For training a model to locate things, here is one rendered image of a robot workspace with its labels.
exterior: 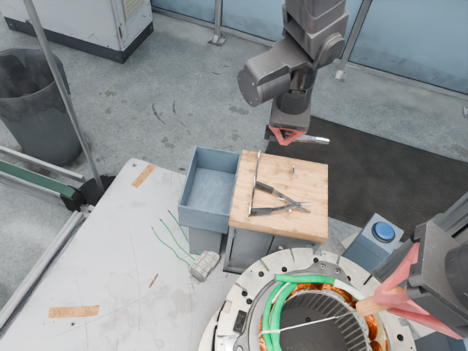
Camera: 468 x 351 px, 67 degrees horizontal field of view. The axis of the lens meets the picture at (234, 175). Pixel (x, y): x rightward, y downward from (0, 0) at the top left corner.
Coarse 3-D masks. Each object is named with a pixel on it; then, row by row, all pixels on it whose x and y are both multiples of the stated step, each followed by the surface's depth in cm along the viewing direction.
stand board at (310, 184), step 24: (240, 168) 79; (264, 168) 80; (288, 168) 80; (312, 168) 81; (240, 192) 75; (264, 192) 76; (288, 192) 76; (312, 192) 77; (240, 216) 72; (264, 216) 72; (288, 216) 73; (312, 216) 73; (312, 240) 72
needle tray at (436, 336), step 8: (424, 336) 74; (432, 336) 71; (440, 336) 69; (448, 336) 65; (416, 344) 77; (424, 344) 74; (432, 344) 71; (440, 344) 69; (448, 344) 65; (456, 344) 63; (464, 344) 61
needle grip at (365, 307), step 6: (396, 288) 36; (402, 288) 36; (360, 300) 41; (366, 300) 39; (372, 300) 38; (360, 306) 40; (366, 306) 39; (372, 306) 38; (378, 306) 38; (384, 306) 37; (360, 312) 40; (366, 312) 39; (372, 312) 39
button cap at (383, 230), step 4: (380, 224) 76; (384, 224) 76; (388, 224) 76; (376, 228) 75; (380, 228) 75; (384, 228) 75; (388, 228) 75; (392, 228) 76; (376, 232) 75; (380, 232) 75; (384, 232) 75; (388, 232) 75; (392, 232) 75; (380, 236) 74; (384, 236) 74; (388, 236) 74; (392, 236) 74
